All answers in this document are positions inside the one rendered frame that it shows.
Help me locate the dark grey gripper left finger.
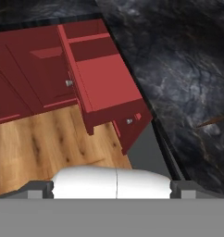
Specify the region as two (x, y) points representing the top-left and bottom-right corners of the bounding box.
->
(0, 181), (55, 199)

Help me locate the white rounded object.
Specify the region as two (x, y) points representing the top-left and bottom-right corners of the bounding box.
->
(51, 165), (172, 199)

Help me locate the open red drawer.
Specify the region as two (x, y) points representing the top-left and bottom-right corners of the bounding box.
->
(56, 18), (154, 137)

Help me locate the narrow red cabinet front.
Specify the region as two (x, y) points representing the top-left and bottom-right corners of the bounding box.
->
(111, 105), (154, 156)

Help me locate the red cabinet door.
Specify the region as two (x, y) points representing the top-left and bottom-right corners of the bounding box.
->
(0, 43), (45, 126)
(5, 25), (80, 109)

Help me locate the brown handled utensil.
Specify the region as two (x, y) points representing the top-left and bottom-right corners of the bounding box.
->
(195, 110), (224, 129)

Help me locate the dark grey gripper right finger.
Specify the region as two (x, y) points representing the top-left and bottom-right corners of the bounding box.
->
(169, 181), (224, 199)

